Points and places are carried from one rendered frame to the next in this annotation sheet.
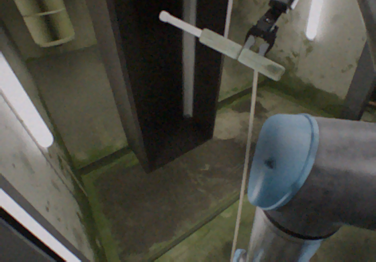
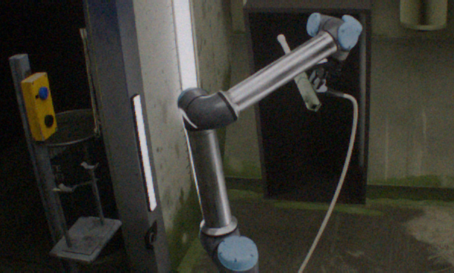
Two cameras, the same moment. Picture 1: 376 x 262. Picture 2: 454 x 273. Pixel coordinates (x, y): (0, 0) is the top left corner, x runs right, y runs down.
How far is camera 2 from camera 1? 193 cm
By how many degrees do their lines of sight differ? 42
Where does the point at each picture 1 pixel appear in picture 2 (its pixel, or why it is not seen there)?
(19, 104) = (184, 70)
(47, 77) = (245, 57)
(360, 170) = (186, 98)
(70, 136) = (235, 134)
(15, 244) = (130, 140)
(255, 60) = (302, 89)
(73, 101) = not seen: hidden behind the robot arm
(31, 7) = not seen: outside the picture
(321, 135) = (191, 90)
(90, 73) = not seen: hidden behind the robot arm
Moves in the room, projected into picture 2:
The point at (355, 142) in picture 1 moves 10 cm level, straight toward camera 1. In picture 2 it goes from (192, 93) to (164, 95)
